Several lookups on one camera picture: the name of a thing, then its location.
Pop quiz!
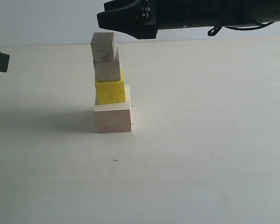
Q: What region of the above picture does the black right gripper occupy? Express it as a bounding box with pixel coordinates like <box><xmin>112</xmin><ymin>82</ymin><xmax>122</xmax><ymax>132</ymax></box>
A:
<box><xmin>97</xmin><ymin>0</ymin><xmax>191</xmax><ymax>39</ymax></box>

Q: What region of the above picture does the small wooden cube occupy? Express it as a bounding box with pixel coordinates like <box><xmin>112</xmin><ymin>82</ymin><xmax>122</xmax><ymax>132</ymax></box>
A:
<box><xmin>91</xmin><ymin>32</ymin><xmax>116</xmax><ymax>62</ymax></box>

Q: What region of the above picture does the medium wooden cube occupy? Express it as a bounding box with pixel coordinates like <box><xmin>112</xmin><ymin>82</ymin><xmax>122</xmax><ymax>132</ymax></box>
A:
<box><xmin>93</xmin><ymin>47</ymin><xmax>121</xmax><ymax>82</ymax></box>

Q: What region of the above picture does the yellow cube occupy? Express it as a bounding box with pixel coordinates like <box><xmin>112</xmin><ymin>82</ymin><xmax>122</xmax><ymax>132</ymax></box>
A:
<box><xmin>95</xmin><ymin>71</ymin><xmax>126</xmax><ymax>105</ymax></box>

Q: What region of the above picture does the large light wooden cube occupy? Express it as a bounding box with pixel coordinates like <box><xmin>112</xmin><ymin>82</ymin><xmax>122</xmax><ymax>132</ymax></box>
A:
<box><xmin>94</xmin><ymin>85</ymin><xmax>132</xmax><ymax>133</ymax></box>

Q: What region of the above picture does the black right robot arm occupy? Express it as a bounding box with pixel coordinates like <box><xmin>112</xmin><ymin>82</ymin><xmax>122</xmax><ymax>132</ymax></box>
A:
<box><xmin>97</xmin><ymin>0</ymin><xmax>280</xmax><ymax>40</ymax></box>

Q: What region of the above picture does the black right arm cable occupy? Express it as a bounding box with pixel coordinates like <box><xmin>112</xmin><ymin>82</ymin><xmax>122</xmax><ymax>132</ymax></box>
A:
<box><xmin>207</xmin><ymin>22</ymin><xmax>275</xmax><ymax>37</ymax></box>

